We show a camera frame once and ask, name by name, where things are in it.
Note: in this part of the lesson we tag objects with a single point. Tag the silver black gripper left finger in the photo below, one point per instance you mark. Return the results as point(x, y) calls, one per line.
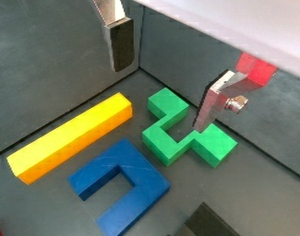
point(118, 32)

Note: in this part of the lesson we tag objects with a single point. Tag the yellow long bar block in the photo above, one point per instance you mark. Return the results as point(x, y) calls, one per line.
point(35, 159)

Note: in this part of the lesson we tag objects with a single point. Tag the green zigzag block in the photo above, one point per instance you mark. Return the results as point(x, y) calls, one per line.
point(212, 144)

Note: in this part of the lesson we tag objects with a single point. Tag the blue U-shaped block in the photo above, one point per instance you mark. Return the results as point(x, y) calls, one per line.
point(121, 159)

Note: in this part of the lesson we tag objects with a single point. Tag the red puzzle base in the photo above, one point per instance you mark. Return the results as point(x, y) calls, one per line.
point(257, 70)

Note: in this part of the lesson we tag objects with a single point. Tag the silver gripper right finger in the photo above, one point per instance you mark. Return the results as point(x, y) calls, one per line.
point(224, 95)

